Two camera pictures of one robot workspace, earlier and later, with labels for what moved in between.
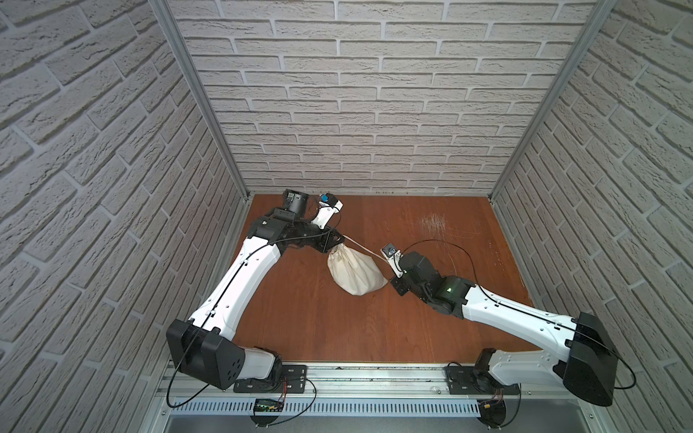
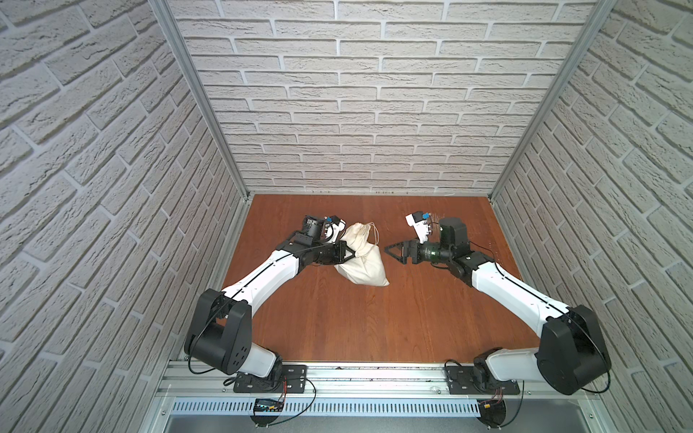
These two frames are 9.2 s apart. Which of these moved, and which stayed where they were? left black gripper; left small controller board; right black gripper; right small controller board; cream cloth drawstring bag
Moved: left black gripper; right black gripper; cream cloth drawstring bag
Stayed: right small controller board; left small controller board
